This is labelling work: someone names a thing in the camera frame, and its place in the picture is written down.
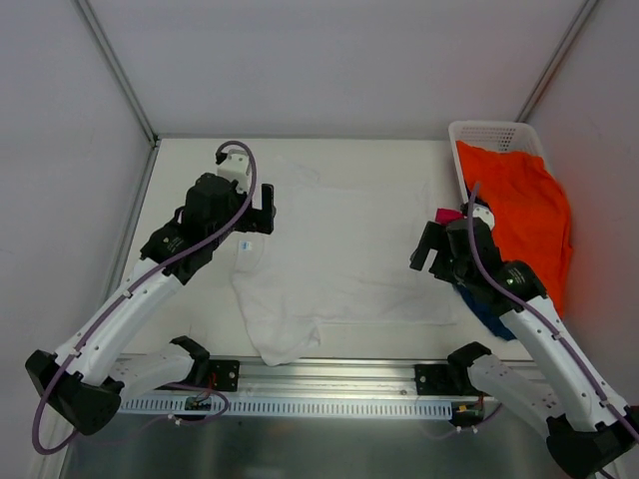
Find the white t shirt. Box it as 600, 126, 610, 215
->
232, 158, 457, 366

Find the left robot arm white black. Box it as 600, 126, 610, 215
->
26, 173, 276, 436

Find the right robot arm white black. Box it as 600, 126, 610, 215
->
409, 218, 638, 478

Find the magenta t shirt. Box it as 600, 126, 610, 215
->
435, 208, 464, 226

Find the blue t shirt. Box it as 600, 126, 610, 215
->
455, 286, 516, 341

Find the orange t shirt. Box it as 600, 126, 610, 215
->
455, 141, 573, 316

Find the white plastic laundry basket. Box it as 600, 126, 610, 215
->
448, 120, 551, 204

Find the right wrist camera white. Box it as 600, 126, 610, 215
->
466, 198, 496, 232

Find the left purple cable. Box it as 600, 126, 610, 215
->
32, 141, 259, 456

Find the purple cable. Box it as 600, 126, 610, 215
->
32, 141, 259, 456
466, 182, 639, 445

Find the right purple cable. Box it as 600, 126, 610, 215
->
466, 182, 639, 445

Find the aluminium mounting rail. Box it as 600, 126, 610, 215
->
109, 352, 540, 400

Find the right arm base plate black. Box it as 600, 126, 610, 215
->
413, 363, 458, 396

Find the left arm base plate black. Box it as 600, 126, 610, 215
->
196, 358, 241, 392

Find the right aluminium frame post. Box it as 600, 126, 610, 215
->
515, 0, 601, 123

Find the aluminium frame post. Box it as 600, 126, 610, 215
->
515, 0, 601, 123
71, 0, 159, 148

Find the slotted cable duct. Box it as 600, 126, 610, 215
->
119, 396, 454, 421

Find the left aluminium frame post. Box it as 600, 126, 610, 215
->
71, 0, 159, 148

